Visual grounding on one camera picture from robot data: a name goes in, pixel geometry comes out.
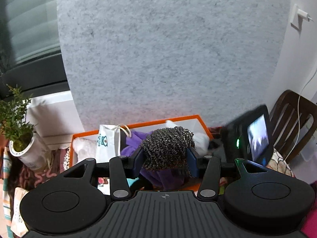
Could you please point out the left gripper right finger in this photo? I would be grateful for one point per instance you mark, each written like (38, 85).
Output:
(207, 169)

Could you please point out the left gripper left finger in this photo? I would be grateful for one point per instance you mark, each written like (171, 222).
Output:
(121, 168)

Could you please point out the floral plush blanket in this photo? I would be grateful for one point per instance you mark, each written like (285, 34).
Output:
(277, 163)

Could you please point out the purple fleece cloth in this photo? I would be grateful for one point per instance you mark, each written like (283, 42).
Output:
(164, 179)

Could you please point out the white Kanton pouch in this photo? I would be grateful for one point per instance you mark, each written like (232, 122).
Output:
(108, 141)

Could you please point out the dark wooden chair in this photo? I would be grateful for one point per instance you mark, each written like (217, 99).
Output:
(293, 121)

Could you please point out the orange storage box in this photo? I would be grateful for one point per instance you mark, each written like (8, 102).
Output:
(121, 140)

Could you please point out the white potted plant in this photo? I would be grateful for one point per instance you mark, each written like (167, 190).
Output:
(24, 141)

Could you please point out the white charger plug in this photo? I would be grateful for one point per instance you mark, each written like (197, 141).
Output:
(298, 16)

